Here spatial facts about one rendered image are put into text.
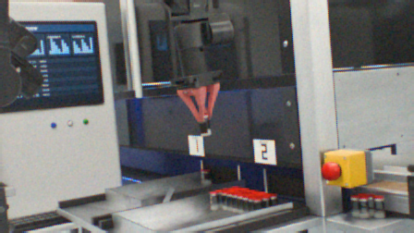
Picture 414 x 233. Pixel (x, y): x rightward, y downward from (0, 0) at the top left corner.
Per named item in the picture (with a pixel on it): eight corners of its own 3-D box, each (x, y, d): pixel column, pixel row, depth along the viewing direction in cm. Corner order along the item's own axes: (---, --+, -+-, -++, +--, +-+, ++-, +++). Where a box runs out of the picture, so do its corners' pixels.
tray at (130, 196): (200, 181, 179) (200, 171, 179) (246, 190, 157) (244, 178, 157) (105, 200, 161) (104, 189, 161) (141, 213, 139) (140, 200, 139)
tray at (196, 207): (230, 202, 144) (229, 189, 144) (293, 216, 122) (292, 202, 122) (113, 227, 127) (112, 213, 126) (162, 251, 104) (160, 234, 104)
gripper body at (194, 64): (225, 78, 113) (218, 43, 112) (191, 85, 106) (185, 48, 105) (202, 80, 118) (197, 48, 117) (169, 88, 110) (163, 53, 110)
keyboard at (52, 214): (115, 202, 193) (115, 196, 192) (133, 208, 181) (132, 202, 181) (2, 226, 171) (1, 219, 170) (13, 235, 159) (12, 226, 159)
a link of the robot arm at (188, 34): (167, 24, 111) (182, 19, 106) (194, 20, 115) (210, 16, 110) (174, 56, 112) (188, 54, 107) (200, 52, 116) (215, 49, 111)
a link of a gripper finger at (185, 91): (227, 116, 113) (220, 73, 112) (205, 123, 108) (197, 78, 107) (204, 117, 118) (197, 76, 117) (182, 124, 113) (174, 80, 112)
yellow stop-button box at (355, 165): (347, 179, 120) (346, 148, 120) (373, 182, 114) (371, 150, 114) (323, 185, 116) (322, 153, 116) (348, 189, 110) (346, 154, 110)
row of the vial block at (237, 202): (223, 206, 138) (222, 189, 138) (265, 217, 123) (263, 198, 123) (216, 208, 137) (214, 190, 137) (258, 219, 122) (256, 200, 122)
